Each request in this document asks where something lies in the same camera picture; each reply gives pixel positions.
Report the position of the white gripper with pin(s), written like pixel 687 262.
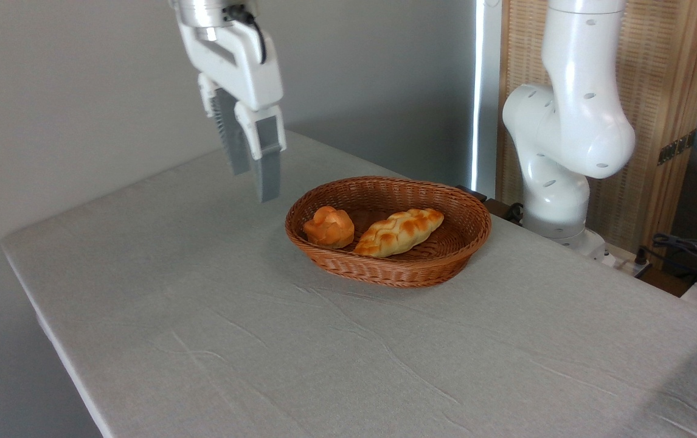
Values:
pixel 245 70

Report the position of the braided long bread loaf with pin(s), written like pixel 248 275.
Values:
pixel 400 232

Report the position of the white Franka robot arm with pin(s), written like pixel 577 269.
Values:
pixel 579 121

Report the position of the round orange bread roll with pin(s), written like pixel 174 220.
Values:
pixel 329 228

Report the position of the brown wicker oval basket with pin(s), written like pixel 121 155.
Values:
pixel 421 267

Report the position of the grey tablecloth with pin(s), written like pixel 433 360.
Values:
pixel 324 353

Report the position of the white vertical light pole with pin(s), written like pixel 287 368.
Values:
pixel 486 91

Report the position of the wooden slatted screen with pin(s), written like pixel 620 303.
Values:
pixel 658 67

